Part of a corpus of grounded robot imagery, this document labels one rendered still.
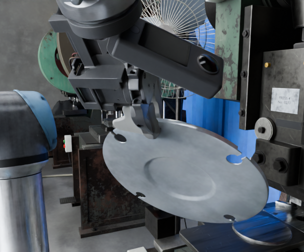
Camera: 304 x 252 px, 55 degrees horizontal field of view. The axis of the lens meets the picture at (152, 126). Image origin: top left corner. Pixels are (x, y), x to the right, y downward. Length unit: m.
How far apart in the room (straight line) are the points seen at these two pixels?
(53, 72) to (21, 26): 3.72
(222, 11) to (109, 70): 0.51
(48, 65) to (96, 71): 3.18
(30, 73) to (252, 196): 6.73
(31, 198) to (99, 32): 0.37
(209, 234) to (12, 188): 0.40
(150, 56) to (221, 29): 0.51
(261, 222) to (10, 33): 6.74
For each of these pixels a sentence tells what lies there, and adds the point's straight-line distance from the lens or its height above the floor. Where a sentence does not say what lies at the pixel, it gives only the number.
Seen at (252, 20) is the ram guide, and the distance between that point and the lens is 0.72.
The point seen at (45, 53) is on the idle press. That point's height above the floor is 1.37.
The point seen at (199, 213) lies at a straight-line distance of 0.60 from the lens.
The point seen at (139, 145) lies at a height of 1.01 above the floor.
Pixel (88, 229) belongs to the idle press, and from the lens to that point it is 2.27.
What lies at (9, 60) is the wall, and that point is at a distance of 7.07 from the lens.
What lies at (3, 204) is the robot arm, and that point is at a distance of 0.57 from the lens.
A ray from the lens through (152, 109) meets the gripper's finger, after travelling 0.36.
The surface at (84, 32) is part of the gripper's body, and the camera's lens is 0.28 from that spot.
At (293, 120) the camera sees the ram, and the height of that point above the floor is 1.03.
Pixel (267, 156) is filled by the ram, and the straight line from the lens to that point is 0.68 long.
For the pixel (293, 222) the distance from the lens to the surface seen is 0.78.
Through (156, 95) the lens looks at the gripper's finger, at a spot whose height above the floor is 1.09.
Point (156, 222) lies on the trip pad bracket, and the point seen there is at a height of 0.69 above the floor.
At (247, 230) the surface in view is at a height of 0.78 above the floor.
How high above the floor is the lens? 1.11
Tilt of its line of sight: 10 degrees down
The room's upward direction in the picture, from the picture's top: straight up
